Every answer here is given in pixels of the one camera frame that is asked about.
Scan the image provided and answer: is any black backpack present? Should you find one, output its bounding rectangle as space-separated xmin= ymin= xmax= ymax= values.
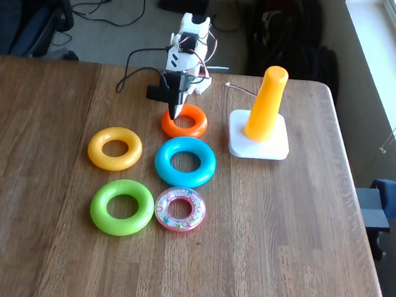
xmin=244 ymin=0 xmax=328 ymax=85

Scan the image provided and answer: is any green plastic ring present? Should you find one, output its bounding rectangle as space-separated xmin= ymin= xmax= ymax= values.
xmin=87 ymin=175 xmax=158 ymax=240

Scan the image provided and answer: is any red and white loose wire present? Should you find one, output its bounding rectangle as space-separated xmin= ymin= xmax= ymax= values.
xmin=223 ymin=82 xmax=261 ymax=99

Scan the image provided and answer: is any black office chair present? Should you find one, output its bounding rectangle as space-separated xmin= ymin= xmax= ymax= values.
xmin=0 ymin=0 xmax=86 ymax=63

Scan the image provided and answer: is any yellow plastic ring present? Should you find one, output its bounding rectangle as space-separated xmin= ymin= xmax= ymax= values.
xmin=85 ymin=123 xmax=145 ymax=174

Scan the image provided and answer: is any clear pink beaded ring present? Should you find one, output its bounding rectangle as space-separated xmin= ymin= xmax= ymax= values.
xmin=152 ymin=184 xmax=209 ymax=235

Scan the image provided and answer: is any black camera box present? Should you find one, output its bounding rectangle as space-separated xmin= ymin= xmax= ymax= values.
xmin=145 ymin=79 xmax=173 ymax=103

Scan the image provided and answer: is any blue plastic ring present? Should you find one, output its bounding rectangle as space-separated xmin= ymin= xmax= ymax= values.
xmin=151 ymin=133 xmax=219 ymax=192

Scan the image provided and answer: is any black ridged power strip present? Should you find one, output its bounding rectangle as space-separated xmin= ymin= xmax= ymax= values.
xmin=158 ymin=0 xmax=210 ymax=16

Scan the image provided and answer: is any yellow peg on white base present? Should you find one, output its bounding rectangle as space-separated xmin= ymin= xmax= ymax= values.
xmin=224 ymin=61 xmax=299 ymax=164

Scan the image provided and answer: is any orange plastic ring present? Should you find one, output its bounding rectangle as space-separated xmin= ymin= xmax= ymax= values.
xmin=159 ymin=101 xmax=210 ymax=142

